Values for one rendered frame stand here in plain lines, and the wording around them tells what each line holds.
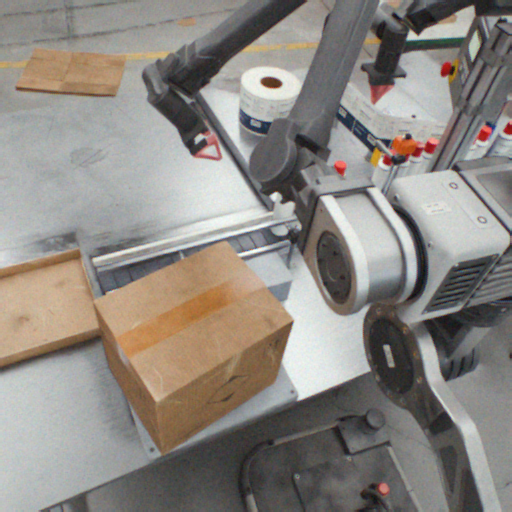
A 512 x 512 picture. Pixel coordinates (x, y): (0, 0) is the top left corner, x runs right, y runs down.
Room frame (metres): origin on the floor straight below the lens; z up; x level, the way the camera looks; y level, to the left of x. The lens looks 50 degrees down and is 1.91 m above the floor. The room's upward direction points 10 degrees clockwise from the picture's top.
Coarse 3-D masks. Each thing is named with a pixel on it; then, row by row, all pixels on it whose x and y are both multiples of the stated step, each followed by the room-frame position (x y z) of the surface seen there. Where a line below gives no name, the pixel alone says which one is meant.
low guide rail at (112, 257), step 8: (256, 216) 1.00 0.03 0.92; (264, 216) 1.01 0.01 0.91; (272, 216) 1.02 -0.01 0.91; (224, 224) 0.95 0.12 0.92; (232, 224) 0.95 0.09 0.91; (240, 224) 0.96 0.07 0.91; (248, 224) 0.98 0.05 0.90; (200, 232) 0.90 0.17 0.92; (208, 232) 0.91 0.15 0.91; (216, 232) 0.92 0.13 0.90; (160, 240) 0.85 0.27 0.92; (168, 240) 0.85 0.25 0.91; (176, 240) 0.86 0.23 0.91; (184, 240) 0.87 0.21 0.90; (136, 248) 0.81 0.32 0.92; (144, 248) 0.81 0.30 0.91; (152, 248) 0.82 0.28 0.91; (160, 248) 0.84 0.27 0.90; (104, 256) 0.76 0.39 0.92; (112, 256) 0.77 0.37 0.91; (120, 256) 0.78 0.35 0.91; (128, 256) 0.79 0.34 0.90; (96, 264) 0.74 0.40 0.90
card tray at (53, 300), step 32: (64, 256) 0.79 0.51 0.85; (0, 288) 0.67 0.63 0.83; (32, 288) 0.68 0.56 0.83; (64, 288) 0.70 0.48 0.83; (0, 320) 0.58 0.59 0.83; (32, 320) 0.59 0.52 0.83; (64, 320) 0.61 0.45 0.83; (96, 320) 0.63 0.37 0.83; (0, 352) 0.50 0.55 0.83; (32, 352) 0.50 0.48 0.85
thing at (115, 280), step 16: (256, 224) 1.00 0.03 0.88; (240, 240) 0.93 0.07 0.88; (256, 240) 0.94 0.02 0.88; (272, 240) 0.95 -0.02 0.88; (176, 256) 0.83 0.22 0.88; (96, 272) 0.74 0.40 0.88; (112, 272) 0.75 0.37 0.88; (128, 272) 0.76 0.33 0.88; (144, 272) 0.76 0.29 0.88; (112, 288) 0.70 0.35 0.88
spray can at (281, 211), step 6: (276, 198) 0.99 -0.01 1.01; (276, 204) 0.98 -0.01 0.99; (288, 204) 0.97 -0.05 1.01; (276, 210) 0.98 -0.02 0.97; (282, 210) 0.97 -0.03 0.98; (288, 210) 0.97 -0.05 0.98; (276, 216) 0.98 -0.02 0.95; (282, 216) 0.97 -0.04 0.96; (288, 216) 0.98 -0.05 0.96; (276, 228) 0.97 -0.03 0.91; (282, 228) 0.97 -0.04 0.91; (276, 234) 0.97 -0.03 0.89; (282, 234) 0.97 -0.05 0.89
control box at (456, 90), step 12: (480, 24) 1.17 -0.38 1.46; (492, 24) 1.14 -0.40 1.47; (468, 36) 1.22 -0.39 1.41; (456, 60) 1.22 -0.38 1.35; (468, 60) 1.14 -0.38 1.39; (456, 72) 1.18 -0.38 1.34; (504, 72) 1.08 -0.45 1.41; (456, 84) 1.14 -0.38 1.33; (504, 84) 1.07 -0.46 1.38; (456, 96) 1.11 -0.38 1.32; (492, 96) 1.08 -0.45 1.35; (504, 96) 1.07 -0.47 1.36; (492, 108) 1.07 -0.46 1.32; (492, 120) 1.07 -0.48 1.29
